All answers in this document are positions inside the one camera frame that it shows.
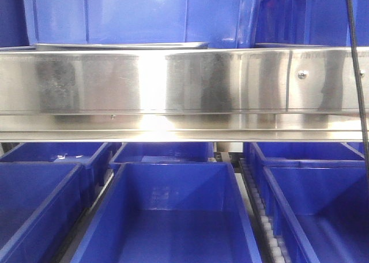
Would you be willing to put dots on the roller conveyor track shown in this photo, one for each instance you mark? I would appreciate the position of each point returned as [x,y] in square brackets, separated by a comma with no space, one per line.
[271,247]

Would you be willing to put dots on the blue rear left bin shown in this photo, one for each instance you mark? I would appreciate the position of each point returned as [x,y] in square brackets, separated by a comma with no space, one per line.
[93,155]

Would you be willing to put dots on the rail screw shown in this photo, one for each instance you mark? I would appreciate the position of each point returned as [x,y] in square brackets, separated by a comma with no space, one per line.
[302,74]
[362,73]

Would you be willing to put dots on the blue rear centre bin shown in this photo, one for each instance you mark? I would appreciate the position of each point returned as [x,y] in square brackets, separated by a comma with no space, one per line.
[157,152]

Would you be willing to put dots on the ribbed blue upper crate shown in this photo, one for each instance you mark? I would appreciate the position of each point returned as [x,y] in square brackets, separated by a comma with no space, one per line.
[303,22]

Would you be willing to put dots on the blue rear right bin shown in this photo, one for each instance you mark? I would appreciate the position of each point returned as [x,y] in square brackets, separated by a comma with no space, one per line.
[299,154]

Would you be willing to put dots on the large blue upper bin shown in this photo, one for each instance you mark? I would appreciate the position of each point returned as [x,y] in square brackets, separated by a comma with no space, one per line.
[219,23]

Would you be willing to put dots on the silver steel tray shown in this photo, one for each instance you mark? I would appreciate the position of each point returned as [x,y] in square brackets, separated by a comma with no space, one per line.
[139,46]

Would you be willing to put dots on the stainless steel shelf rail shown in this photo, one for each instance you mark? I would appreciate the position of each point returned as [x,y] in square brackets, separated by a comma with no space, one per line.
[231,95]

